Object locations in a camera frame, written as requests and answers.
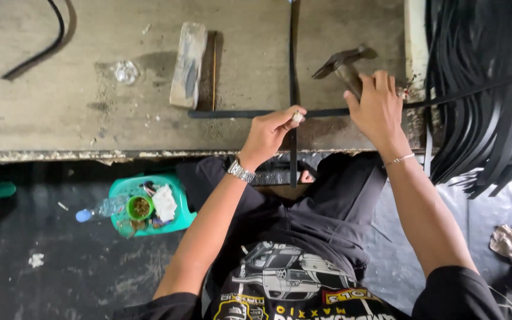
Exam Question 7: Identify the silver wristwatch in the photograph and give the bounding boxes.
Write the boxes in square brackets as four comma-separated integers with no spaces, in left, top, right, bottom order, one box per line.
[227,155,257,184]

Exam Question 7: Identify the worn metal hammer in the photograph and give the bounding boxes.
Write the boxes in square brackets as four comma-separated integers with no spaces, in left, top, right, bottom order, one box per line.
[312,44,378,101]

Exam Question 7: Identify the short black rubber strip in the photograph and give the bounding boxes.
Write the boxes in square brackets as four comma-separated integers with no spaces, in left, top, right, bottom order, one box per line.
[288,0,299,188]

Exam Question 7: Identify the teal plastic stool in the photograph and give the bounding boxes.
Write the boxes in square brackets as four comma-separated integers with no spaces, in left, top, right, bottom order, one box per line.
[108,173,197,237]

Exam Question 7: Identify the curved black cable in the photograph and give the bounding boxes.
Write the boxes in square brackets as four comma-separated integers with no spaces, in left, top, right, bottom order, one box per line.
[1,0,66,81]

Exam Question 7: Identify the thin bamboo stick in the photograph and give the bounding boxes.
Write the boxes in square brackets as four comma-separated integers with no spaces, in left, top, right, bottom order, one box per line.
[212,33,218,112]

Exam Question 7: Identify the crumpled white tissue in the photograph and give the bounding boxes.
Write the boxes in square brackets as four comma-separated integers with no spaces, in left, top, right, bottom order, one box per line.
[151,184,178,222]

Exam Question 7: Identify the worn wooden block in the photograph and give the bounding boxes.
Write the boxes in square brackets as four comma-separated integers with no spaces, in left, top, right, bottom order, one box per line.
[169,22,209,110]

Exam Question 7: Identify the white painted post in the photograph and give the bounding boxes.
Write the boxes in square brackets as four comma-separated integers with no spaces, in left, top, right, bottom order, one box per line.
[404,0,430,104]

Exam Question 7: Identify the thin silver bracelet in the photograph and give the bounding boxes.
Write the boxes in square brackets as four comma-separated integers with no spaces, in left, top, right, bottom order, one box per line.
[382,152,416,169]

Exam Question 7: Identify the black trousers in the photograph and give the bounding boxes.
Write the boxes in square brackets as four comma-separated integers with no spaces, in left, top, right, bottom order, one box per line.
[176,152,389,272]

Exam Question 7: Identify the black printed t-shirt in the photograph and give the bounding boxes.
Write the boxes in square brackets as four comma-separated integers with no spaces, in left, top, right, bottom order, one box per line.
[113,231,505,320]

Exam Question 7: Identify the long black rubber strip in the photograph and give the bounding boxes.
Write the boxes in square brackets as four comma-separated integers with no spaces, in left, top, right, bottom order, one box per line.
[188,73,512,119]

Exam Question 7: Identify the bundle of black rubber strips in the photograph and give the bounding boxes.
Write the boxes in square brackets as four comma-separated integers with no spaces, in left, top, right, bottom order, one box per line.
[424,0,512,201]

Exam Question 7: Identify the green plastic cup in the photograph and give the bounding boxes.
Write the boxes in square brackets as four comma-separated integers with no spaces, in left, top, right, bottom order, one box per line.
[126,195,155,222]

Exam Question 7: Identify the clear drinking glass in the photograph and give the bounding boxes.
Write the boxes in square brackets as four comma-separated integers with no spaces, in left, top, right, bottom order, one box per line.
[117,219,146,239]

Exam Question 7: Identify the person's left hand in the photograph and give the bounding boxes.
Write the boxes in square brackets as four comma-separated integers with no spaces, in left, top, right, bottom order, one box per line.
[238,105,308,172]

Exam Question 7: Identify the person's right hand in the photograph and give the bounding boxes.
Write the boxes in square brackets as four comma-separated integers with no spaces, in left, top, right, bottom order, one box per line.
[343,70,412,157]

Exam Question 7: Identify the clear plastic water bottle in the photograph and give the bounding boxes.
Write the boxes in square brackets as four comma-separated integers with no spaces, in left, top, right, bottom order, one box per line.
[75,195,129,223]

